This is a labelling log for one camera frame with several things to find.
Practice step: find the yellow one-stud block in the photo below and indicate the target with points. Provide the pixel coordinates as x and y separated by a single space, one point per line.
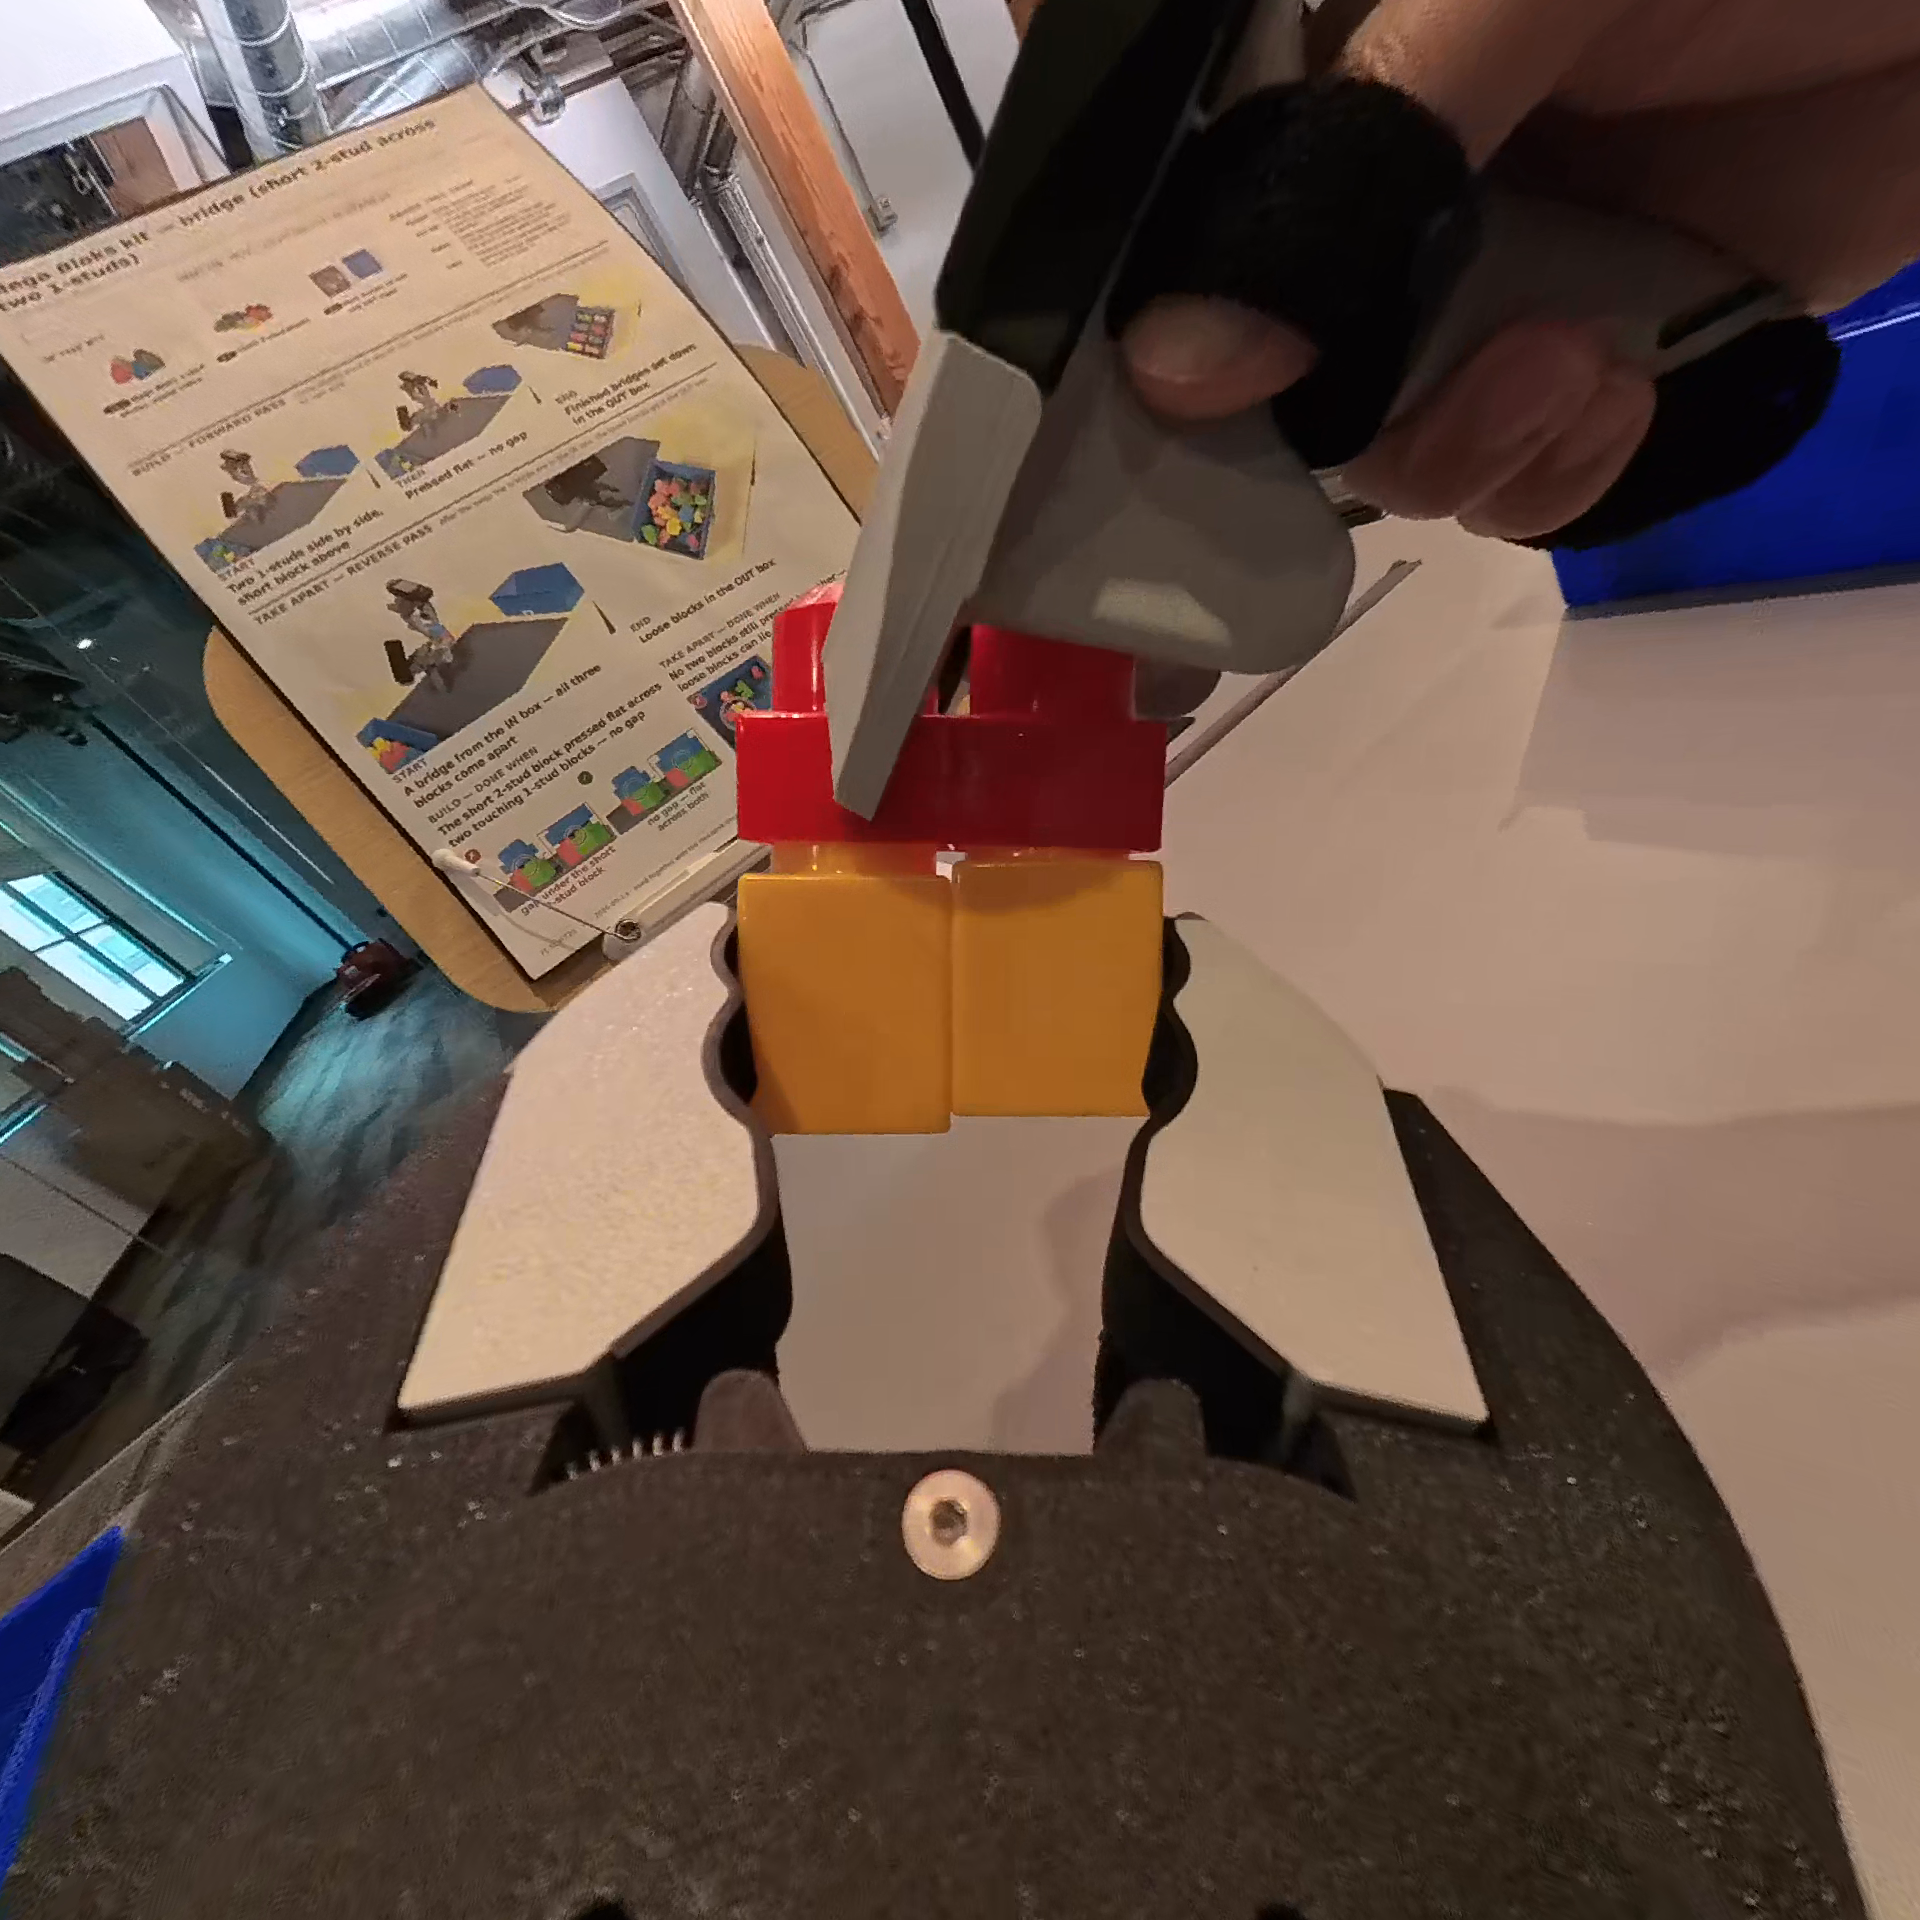
840 1005
1058 990

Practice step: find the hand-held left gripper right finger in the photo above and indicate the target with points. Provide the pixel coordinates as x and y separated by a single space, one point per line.
1304 1184

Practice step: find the stack of cardboard boxes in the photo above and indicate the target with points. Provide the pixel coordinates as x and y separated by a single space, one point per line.
121 1094

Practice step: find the red bag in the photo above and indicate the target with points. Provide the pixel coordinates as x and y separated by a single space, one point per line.
369 983

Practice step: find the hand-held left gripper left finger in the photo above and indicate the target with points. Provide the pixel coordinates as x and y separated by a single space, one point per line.
601 1184

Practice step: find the person's right hand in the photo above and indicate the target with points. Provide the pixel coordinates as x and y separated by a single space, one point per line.
1650 134

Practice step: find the metal air duct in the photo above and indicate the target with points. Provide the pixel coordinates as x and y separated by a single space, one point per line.
374 61

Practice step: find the printed instruction sheet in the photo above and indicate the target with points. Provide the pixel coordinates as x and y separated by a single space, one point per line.
374 494

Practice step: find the red two-stud block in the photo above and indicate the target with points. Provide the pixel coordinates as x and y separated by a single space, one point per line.
1035 781

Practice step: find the wooden display board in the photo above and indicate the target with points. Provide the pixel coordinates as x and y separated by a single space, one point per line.
300 781

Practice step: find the large window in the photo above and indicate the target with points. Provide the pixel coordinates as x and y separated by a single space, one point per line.
91 945

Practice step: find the grey desk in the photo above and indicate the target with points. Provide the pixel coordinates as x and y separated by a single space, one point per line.
1650 900

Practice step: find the wooden beam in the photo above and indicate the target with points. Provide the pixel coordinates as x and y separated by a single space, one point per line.
765 151

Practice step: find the blue plastic bin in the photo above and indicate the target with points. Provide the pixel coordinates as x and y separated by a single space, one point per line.
45 1665
1771 494

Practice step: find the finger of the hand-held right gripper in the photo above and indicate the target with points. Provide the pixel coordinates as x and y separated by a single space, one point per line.
931 570
1184 554

